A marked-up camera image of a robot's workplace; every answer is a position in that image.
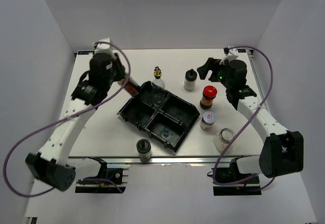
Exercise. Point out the aluminium right table rail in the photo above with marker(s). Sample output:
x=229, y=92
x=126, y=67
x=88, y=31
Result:
x=250, y=54

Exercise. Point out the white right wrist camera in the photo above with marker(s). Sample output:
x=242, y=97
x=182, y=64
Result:
x=229, y=55

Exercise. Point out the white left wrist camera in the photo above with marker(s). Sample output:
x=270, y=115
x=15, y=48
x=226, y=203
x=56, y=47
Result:
x=103, y=46

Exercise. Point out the aluminium table rail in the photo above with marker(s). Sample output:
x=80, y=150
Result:
x=250, y=54
x=159, y=160

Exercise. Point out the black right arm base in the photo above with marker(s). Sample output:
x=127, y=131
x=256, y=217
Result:
x=236, y=186

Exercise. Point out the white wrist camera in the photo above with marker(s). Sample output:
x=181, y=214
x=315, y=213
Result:
x=103, y=46
x=229, y=55

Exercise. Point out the black four-compartment tray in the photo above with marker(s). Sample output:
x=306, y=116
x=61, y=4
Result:
x=169, y=123

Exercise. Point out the grey-lid spice jar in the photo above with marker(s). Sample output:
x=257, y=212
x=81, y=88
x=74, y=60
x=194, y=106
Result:
x=207, y=121

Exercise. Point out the black-cap pepper grinder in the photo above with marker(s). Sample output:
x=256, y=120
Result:
x=144, y=150

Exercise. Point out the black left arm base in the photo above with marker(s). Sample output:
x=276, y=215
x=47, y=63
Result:
x=97, y=176

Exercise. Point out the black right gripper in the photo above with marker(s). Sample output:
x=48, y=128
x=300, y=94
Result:
x=203, y=70

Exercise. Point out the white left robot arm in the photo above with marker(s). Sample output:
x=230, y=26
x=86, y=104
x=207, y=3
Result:
x=49, y=164

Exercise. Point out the clear glass oil bottle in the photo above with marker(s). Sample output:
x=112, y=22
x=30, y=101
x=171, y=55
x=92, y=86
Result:
x=158, y=87

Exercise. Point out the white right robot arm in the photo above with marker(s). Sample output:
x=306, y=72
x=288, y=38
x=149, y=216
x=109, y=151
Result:
x=283, y=151

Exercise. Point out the round clear glass jar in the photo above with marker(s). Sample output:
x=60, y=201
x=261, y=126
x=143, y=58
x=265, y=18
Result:
x=222, y=138

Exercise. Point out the red-label black-cap bottle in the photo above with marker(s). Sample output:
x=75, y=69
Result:
x=132, y=90

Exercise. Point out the white shaker black cap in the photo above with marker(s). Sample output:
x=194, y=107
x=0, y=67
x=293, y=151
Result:
x=190, y=80

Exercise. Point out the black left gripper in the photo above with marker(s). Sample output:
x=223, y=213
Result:
x=116, y=62

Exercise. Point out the aluminium front table rail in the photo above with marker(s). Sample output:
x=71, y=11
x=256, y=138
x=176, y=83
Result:
x=159, y=160

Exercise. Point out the red-lid sauce jar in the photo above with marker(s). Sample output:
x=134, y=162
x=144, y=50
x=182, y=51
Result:
x=208, y=95

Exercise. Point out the blue left table sticker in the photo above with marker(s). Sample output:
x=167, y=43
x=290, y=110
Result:
x=85, y=52

